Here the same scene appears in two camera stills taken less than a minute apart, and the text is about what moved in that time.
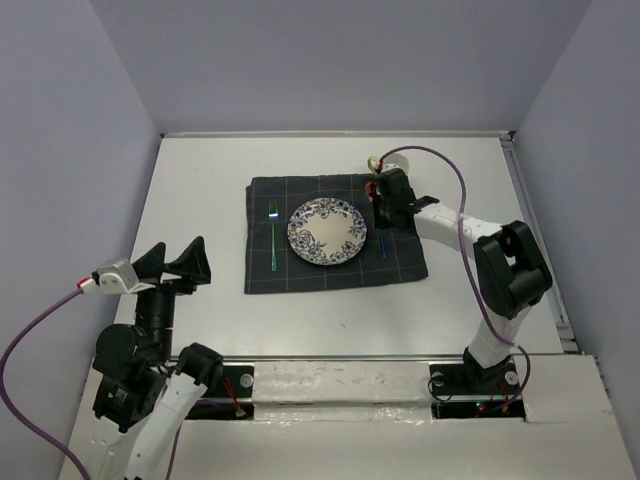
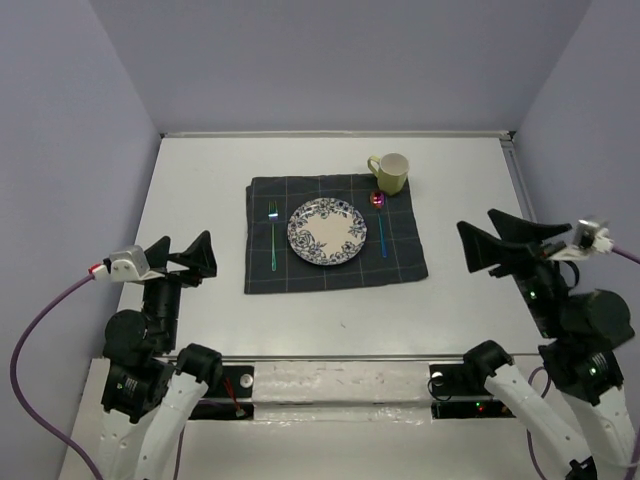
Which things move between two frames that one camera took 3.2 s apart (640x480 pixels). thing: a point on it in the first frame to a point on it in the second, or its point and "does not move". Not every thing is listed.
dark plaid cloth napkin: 272,265 does not move
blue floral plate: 327,231 does not move
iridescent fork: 273,215 does not move
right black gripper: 379,220 to 481,248
